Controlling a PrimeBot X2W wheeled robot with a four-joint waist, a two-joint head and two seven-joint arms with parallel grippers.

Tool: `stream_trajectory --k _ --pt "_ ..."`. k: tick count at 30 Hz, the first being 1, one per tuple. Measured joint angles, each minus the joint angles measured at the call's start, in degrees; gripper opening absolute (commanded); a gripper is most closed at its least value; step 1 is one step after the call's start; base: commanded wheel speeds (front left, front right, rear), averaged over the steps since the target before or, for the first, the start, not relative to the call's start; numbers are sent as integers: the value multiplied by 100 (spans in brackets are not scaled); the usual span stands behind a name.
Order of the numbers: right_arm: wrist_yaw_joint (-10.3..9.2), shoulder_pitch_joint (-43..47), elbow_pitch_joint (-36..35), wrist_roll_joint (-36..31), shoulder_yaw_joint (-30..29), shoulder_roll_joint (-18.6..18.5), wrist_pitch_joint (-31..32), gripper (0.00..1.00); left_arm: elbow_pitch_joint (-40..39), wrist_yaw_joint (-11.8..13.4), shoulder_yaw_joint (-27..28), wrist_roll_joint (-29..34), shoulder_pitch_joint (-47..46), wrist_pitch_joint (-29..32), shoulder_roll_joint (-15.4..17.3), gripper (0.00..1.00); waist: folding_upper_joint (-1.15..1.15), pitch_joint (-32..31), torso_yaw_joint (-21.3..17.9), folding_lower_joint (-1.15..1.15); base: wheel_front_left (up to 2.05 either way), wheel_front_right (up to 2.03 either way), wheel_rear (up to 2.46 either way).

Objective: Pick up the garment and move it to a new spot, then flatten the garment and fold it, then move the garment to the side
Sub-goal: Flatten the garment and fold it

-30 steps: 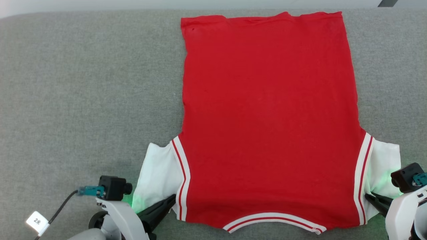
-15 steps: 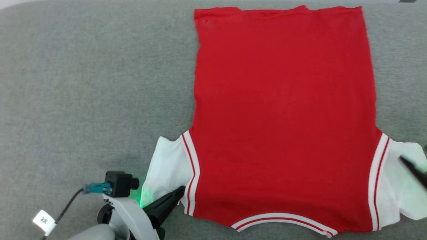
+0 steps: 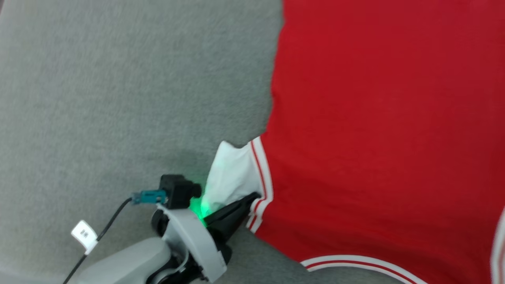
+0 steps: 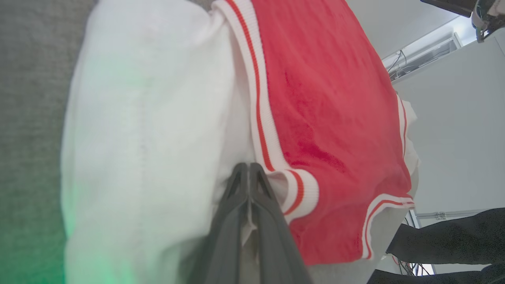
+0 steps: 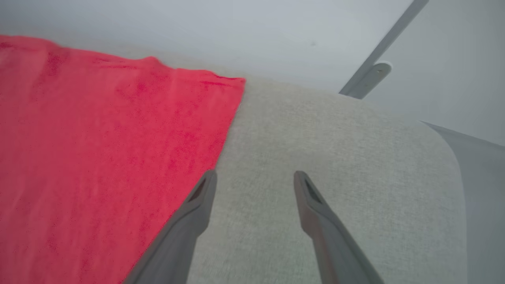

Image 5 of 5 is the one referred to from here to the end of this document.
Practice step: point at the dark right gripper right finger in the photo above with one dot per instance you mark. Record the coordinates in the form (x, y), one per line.
(331, 240)

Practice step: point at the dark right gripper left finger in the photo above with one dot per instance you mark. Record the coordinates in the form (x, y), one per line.
(181, 236)

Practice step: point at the red garment with white stripes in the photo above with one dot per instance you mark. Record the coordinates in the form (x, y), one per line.
(98, 157)

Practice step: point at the grey metal bracket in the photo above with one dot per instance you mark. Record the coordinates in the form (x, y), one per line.
(371, 79)

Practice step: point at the grey metal post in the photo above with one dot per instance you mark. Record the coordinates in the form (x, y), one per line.
(384, 43)

